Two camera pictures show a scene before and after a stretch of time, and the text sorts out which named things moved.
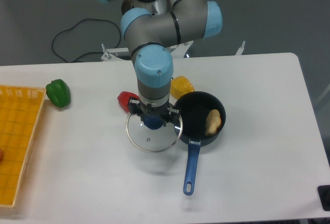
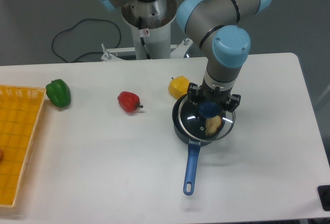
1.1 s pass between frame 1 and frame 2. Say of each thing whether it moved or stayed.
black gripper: moved
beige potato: stayed
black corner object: stayed
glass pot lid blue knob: moved
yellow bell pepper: stayed
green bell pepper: stayed
